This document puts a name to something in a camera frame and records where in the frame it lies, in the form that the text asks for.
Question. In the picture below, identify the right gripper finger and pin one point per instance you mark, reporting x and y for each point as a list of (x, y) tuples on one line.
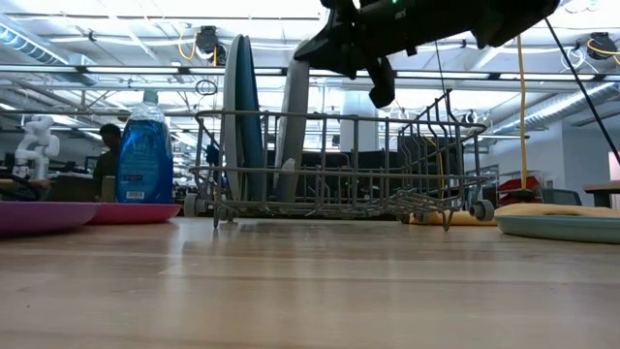
[(324, 48)]

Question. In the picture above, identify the large grey plate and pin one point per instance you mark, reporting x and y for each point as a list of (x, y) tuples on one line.
[(293, 136)]

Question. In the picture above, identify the large blue plate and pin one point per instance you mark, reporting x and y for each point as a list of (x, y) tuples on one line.
[(252, 121)]

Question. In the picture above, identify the large pale mint plate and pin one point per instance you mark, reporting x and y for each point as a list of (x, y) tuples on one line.
[(228, 121)]

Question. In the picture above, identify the pink plate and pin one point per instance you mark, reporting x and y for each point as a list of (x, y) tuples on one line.
[(140, 213)]

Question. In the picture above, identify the small teal plate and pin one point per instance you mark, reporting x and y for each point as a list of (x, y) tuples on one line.
[(557, 229)]

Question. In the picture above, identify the purple plate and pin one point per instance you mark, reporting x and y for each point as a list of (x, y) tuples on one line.
[(43, 218)]

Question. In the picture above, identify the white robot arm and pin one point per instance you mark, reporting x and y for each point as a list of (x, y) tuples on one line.
[(40, 145)]

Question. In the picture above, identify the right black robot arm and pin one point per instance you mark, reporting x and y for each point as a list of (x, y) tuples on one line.
[(460, 19)]

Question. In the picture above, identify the red storage bins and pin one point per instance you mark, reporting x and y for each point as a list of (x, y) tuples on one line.
[(518, 186)]

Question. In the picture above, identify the blue dish soap bottle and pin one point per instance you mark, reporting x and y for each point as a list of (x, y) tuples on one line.
[(144, 160)]

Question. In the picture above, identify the person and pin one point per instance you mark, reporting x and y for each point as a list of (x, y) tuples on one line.
[(107, 160)]

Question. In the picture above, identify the yellow cloth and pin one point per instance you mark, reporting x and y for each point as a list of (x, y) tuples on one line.
[(547, 209)]

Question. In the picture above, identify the grey office chair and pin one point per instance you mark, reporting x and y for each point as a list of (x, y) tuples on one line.
[(562, 197)]

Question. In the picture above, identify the wooden desk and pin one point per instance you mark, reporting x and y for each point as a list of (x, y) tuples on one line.
[(603, 186)]

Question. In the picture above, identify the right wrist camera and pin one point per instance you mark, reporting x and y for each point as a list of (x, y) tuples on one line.
[(382, 82)]

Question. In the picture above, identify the silver ventilation duct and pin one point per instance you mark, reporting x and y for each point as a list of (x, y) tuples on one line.
[(29, 46), (557, 106)]

